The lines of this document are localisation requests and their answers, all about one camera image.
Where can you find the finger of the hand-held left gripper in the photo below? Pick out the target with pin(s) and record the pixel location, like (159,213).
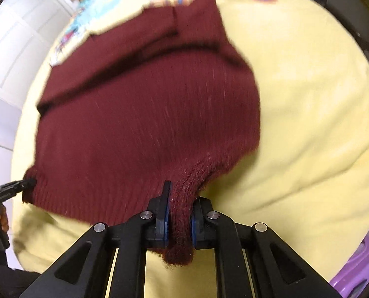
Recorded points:
(16,186)

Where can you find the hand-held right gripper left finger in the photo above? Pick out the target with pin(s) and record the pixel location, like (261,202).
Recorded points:
(159,220)

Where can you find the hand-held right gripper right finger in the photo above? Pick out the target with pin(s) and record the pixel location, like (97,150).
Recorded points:
(203,226)

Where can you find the dark red knitted sweater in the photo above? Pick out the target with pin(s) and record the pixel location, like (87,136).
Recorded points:
(141,115)

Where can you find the person's dark clothing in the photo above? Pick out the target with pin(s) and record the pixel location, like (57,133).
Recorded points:
(7,273)

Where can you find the white wardrobe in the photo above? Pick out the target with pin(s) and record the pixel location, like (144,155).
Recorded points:
(16,37)

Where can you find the yellow dinosaur printed blanket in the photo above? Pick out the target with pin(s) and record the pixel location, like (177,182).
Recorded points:
(311,115)

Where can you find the purple plastic stool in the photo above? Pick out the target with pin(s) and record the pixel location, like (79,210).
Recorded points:
(352,273)

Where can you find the grey green chair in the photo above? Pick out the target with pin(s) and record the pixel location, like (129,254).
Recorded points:
(367,37)

